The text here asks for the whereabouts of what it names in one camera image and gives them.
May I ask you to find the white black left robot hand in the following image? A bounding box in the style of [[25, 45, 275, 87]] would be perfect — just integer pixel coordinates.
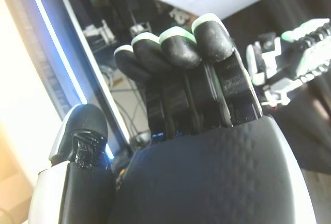
[[27, 13, 317, 224]]

